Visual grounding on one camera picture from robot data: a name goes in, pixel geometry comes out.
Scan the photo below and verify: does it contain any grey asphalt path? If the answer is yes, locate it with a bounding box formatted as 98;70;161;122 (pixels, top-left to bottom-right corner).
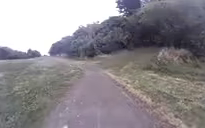
43;59;158;128

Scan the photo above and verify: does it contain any grass slope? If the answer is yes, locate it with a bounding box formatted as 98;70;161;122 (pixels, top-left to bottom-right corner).
93;46;205;128

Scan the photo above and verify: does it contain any dense wood of trees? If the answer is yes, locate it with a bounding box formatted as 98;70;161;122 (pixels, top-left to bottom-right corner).
48;0;205;58

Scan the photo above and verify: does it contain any grass field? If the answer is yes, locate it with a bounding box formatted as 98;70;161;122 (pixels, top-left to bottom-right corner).
0;55;88;128

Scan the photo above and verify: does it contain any distant row of trees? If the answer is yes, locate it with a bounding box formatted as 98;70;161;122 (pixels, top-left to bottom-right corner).
0;42;42;61

